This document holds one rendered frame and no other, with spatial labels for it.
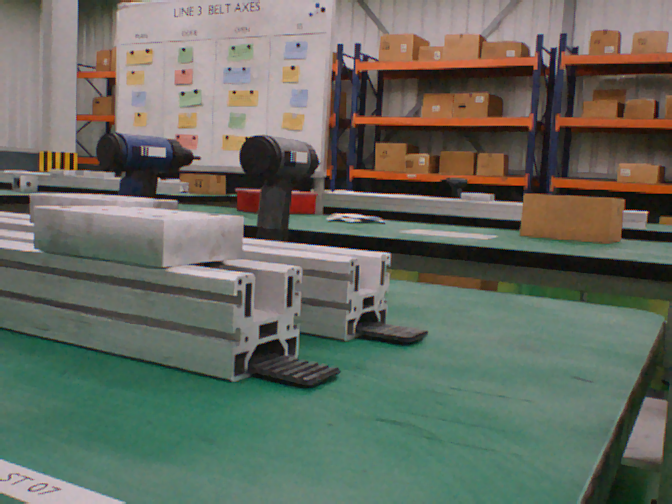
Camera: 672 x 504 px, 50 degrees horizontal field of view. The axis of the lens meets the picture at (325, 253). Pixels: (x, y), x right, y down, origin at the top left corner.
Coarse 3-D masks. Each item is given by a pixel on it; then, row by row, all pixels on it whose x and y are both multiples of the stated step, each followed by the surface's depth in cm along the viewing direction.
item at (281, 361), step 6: (270, 360) 61; (276, 360) 61; (282, 360) 61; (288, 360) 61; (294, 360) 62; (252, 366) 59; (258, 366) 59; (264, 366) 59; (270, 366) 59; (276, 366) 59; (282, 366) 60; (258, 372) 58; (264, 372) 58
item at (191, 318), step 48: (0, 240) 73; (0, 288) 70; (48, 288) 67; (96, 288) 64; (144, 288) 62; (192, 288) 58; (240, 288) 57; (288, 288) 64; (48, 336) 67; (96, 336) 64; (144, 336) 61; (192, 336) 59; (240, 336) 57; (288, 336) 64
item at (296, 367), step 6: (300, 360) 61; (306, 360) 61; (288, 366) 59; (294, 366) 60; (300, 366) 60; (306, 366) 60; (312, 366) 60; (270, 372) 58; (276, 372) 57; (282, 372) 58; (288, 372) 58; (294, 372) 58; (300, 372) 59; (276, 378) 57; (282, 378) 57; (288, 378) 57
